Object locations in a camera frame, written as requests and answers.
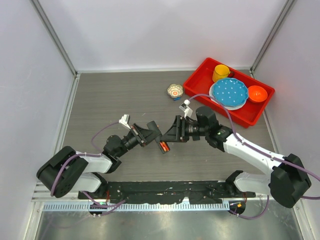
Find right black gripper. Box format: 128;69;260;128
161;115;209;143

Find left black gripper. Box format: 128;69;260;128
116;123;161;158

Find red orange battery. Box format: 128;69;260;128
160;141;170;153

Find black remote control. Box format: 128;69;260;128
147;121;170;154

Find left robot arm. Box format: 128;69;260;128
36;121;162;200

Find small patterned bowl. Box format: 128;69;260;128
167;83;184;99

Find red plastic tray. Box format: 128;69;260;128
183;57;275;128

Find blue dotted plate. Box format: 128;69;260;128
213;77;249;107

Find yellow mug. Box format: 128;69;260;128
212;64;235;83

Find orange bowl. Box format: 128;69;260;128
248;85;268;103

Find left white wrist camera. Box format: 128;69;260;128
118;114;131;130

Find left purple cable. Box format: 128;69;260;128
49;121;126;216

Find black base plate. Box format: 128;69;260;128
104;180;256;205

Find white cable duct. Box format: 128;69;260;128
42;201;230;212

